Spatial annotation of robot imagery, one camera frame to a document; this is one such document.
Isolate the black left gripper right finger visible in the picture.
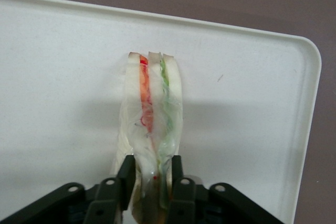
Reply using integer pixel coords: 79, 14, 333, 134
167, 155, 284, 224

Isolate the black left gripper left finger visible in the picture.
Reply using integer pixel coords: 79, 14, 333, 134
0, 155, 135, 224

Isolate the triangle sandwich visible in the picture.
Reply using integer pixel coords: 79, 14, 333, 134
111, 50, 184, 224

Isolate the cream plastic tray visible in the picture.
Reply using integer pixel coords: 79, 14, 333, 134
0, 0, 323, 224

